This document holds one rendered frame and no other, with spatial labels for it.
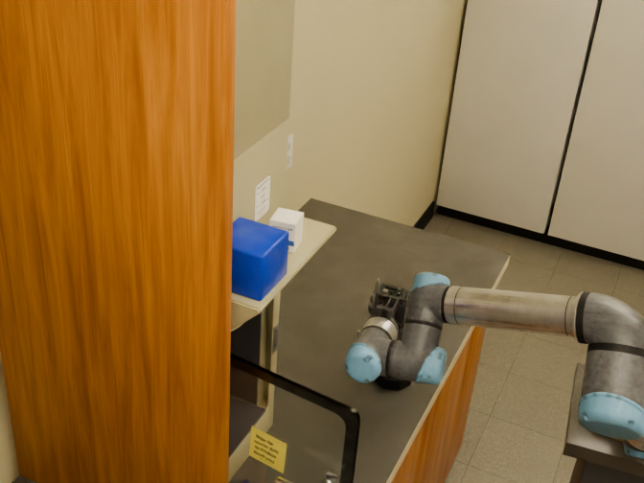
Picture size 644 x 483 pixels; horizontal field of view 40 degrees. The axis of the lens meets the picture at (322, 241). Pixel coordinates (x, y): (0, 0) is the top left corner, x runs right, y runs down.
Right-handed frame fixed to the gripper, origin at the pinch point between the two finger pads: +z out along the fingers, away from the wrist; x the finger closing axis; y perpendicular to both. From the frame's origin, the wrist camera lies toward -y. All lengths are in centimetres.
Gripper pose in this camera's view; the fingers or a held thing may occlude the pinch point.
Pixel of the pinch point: (402, 294)
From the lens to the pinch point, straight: 206.0
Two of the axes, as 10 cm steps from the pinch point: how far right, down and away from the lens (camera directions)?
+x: -9.4, -2.2, 2.6
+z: 3.3, -4.2, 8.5
